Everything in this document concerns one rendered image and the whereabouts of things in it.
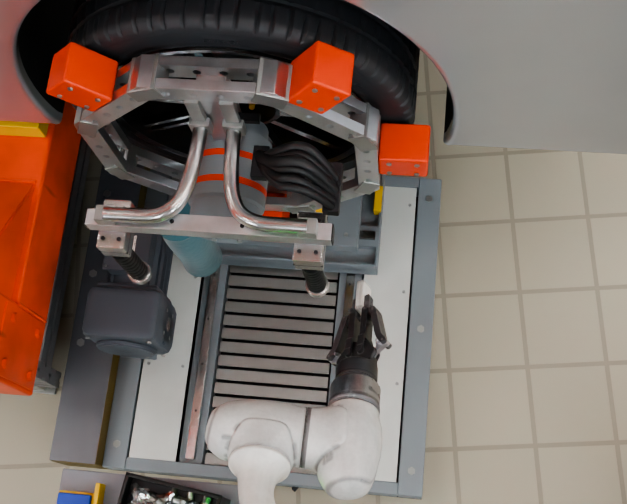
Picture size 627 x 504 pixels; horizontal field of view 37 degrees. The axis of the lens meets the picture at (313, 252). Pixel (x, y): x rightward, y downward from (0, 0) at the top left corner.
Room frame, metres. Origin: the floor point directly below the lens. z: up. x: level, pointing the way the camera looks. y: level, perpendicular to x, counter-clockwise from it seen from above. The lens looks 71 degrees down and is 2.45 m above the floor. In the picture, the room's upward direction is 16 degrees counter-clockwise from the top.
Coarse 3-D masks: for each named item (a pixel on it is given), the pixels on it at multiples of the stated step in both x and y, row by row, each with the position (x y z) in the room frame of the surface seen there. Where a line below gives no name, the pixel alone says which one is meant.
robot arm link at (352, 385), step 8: (344, 376) 0.32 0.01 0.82; (352, 376) 0.32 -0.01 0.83; (360, 376) 0.31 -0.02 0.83; (368, 376) 0.31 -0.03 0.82; (336, 384) 0.31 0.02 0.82; (344, 384) 0.31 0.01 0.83; (352, 384) 0.30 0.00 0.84; (360, 384) 0.30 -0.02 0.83; (368, 384) 0.30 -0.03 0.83; (376, 384) 0.30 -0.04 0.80; (336, 392) 0.30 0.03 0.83; (344, 392) 0.29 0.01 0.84; (352, 392) 0.29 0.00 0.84; (360, 392) 0.28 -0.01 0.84; (368, 392) 0.28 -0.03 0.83; (376, 392) 0.28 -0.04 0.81; (336, 400) 0.28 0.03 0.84; (368, 400) 0.27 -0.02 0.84; (376, 400) 0.27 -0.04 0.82
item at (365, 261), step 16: (384, 176) 0.93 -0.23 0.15; (368, 208) 0.86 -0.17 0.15; (368, 224) 0.82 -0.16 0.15; (368, 240) 0.77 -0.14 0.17; (224, 256) 0.83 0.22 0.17; (240, 256) 0.82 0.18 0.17; (256, 256) 0.81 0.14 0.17; (272, 256) 0.81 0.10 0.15; (288, 256) 0.79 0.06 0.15; (336, 256) 0.76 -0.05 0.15; (352, 256) 0.75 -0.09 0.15; (368, 256) 0.74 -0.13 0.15; (352, 272) 0.72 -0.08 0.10; (368, 272) 0.70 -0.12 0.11
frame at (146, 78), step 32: (128, 64) 0.87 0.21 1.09; (160, 64) 0.83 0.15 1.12; (192, 64) 0.82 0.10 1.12; (224, 64) 0.80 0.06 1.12; (256, 64) 0.78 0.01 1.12; (288, 64) 0.78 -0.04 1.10; (128, 96) 0.81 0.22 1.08; (160, 96) 0.79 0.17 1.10; (192, 96) 0.78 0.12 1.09; (224, 96) 0.75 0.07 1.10; (256, 96) 0.73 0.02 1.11; (288, 96) 0.72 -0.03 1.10; (96, 128) 0.84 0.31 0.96; (320, 128) 0.70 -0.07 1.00; (352, 128) 0.69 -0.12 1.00; (128, 160) 0.87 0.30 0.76; (160, 160) 0.87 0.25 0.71; (352, 160) 0.75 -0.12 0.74; (288, 192) 0.77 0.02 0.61; (352, 192) 0.69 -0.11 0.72
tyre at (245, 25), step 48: (96, 0) 0.99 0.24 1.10; (144, 0) 0.93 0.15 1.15; (192, 0) 0.89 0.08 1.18; (240, 0) 0.87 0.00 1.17; (288, 0) 0.86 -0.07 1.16; (336, 0) 0.87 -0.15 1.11; (96, 48) 0.91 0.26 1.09; (144, 48) 0.88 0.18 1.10; (240, 48) 0.83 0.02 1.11; (288, 48) 0.80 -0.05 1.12; (384, 48) 0.80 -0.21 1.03; (384, 96) 0.75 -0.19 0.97; (144, 144) 0.92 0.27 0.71
